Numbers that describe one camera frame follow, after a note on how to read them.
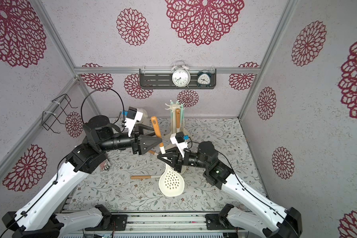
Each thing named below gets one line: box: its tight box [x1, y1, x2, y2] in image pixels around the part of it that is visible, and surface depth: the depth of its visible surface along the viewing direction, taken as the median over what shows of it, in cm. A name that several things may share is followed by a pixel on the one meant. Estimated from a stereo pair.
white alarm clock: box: [171, 59, 191, 89], surface depth 89 cm
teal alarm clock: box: [196, 68, 212, 89], surface depth 92 cm
